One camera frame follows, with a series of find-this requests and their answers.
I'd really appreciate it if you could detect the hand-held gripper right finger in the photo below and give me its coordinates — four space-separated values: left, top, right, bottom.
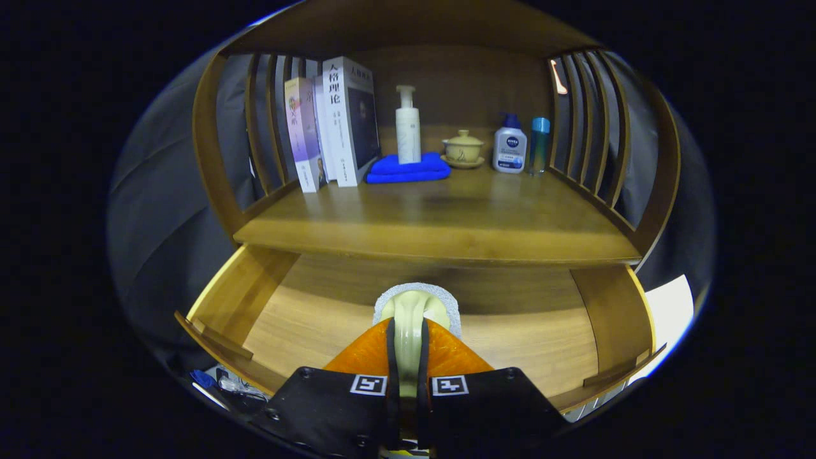
418 317 568 456

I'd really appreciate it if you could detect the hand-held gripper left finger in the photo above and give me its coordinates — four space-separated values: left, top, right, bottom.
249 317 401 456

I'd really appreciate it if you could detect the wooden drawer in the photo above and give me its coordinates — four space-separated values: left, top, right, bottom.
173 244 667 414

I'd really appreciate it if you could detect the pale green ornament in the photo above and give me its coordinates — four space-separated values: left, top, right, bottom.
373 282 462 402

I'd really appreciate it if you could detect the wooden countertop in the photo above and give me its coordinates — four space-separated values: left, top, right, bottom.
233 167 641 265

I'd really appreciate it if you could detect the black backdrop cloth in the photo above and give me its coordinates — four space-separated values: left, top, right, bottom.
107 51 718 370

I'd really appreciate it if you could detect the blue folded cloth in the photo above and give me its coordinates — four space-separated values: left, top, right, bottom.
365 152 452 185

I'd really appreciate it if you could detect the white bottle with blue cap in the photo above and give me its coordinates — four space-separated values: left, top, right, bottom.
493 113 528 174

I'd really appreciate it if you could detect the yellow lidded teacup with saucer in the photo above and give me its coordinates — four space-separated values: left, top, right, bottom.
441 129 486 170

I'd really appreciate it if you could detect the teal bottle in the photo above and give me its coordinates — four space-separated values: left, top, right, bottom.
529 117 551 175

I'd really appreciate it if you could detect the thin white book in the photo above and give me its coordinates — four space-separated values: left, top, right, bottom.
315 75 337 182

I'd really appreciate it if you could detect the purple book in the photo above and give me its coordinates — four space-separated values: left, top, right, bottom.
284 77 327 194

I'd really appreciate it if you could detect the white pump bottle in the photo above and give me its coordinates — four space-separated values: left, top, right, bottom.
395 85 422 165

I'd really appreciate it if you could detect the thick white and black book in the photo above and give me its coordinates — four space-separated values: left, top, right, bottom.
322 56 381 188

